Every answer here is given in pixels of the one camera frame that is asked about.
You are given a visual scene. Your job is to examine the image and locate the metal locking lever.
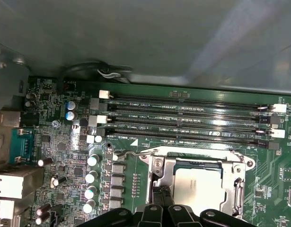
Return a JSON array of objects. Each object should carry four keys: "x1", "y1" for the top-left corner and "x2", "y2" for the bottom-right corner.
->
[{"x1": 113, "y1": 150, "x2": 158, "y2": 162}]

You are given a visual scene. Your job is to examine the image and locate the green motherboard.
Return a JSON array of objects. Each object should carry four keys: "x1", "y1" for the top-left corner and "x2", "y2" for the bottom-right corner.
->
[{"x1": 23, "y1": 75, "x2": 291, "y2": 227}]

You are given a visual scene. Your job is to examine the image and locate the silver CPU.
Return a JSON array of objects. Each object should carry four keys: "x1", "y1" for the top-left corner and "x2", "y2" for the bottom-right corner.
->
[{"x1": 172, "y1": 163, "x2": 228, "y2": 205}]

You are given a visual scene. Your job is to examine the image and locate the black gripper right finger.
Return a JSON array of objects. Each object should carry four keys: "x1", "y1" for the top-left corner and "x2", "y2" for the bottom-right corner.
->
[{"x1": 162, "y1": 186, "x2": 257, "y2": 227}]

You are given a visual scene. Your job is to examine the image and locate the silver capacitor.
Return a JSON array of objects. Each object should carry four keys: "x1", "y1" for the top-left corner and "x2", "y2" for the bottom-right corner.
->
[
  {"x1": 84, "y1": 185, "x2": 98, "y2": 200},
  {"x1": 87, "y1": 153, "x2": 100, "y2": 166},
  {"x1": 83, "y1": 200, "x2": 97, "y2": 214},
  {"x1": 85, "y1": 170, "x2": 98, "y2": 184}
]

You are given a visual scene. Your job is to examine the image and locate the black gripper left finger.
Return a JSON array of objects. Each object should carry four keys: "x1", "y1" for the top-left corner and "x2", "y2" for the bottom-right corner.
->
[{"x1": 75, "y1": 186, "x2": 165, "y2": 227}]

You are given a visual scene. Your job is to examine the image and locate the metal socket cover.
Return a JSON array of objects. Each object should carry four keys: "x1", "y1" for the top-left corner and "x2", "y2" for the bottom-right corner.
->
[{"x1": 163, "y1": 157, "x2": 247, "y2": 216}]

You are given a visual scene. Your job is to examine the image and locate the blue capacitor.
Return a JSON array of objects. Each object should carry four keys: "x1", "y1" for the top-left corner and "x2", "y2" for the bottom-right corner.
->
[
  {"x1": 66, "y1": 100, "x2": 79, "y2": 111},
  {"x1": 65, "y1": 111, "x2": 79, "y2": 122}
]

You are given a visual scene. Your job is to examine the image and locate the RAM slot white clips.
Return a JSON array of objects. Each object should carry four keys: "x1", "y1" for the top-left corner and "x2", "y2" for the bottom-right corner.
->
[
  {"x1": 98, "y1": 89, "x2": 287, "y2": 114},
  {"x1": 88, "y1": 114, "x2": 286, "y2": 140}
]

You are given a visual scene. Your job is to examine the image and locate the black cable with clip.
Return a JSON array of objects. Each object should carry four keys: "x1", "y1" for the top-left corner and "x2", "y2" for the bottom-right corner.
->
[{"x1": 59, "y1": 61, "x2": 134, "y2": 84}]

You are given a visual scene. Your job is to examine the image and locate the black PC case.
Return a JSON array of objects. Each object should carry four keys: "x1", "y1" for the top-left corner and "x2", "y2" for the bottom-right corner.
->
[{"x1": 0, "y1": 0, "x2": 291, "y2": 166}]

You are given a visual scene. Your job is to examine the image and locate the blue serial port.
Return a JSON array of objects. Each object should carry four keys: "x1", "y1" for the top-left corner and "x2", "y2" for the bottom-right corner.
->
[{"x1": 10, "y1": 127, "x2": 35, "y2": 164}]

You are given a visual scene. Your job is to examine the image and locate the silver port block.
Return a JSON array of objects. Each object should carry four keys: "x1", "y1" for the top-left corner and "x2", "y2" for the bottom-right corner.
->
[
  {"x1": 0, "y1": 200, "x2": 23, "y2": 227},
  {"x1": 0, "y1": 165, "x2": 44, "y2": 201}
]

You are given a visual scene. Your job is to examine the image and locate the CPU socket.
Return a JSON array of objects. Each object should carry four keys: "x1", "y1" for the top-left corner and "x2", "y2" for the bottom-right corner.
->
[{"x1": 140, "y1": 145, "x2": 256, "y2": 227}]

